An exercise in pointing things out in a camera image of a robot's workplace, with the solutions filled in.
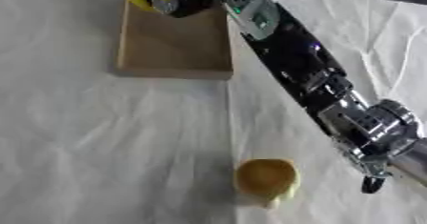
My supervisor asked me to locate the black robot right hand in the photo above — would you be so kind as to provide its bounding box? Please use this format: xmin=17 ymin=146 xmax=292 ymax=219
xmin=138 ymin=0 xmax=217 ymax=19

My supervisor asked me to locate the tan cardboard box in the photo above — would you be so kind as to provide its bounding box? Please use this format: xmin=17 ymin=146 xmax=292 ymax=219
xmin=113 ymin=0 xmax=235 ymax=81

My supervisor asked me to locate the yellow round toy fruit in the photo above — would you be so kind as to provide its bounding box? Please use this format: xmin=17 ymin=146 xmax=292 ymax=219
xmin=232 ymin=158 xmax=304 ymax=209

